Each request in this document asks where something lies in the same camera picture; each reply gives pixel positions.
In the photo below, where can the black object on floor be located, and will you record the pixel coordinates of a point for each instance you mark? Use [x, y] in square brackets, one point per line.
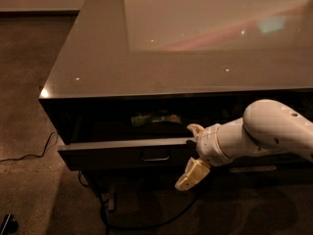
[8, 225]

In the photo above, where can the drawer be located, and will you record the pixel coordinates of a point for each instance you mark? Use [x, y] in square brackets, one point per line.
[112, 142]

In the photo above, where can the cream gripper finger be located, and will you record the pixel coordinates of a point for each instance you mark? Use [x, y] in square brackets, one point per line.
[195, 171]
[196, 129]

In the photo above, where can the dark cabinet with glossy top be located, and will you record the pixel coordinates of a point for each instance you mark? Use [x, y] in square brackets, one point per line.
[137, 56]

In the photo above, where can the green snack bag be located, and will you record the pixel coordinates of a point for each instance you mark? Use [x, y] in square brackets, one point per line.
[142, 120]

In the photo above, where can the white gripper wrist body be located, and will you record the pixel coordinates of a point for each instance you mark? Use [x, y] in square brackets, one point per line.
[208, 145]

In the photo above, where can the dark wall baseboard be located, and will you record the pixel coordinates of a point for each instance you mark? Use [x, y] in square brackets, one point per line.
[31, 14]

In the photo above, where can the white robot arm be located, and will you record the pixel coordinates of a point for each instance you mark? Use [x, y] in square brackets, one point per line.
[267, 127]

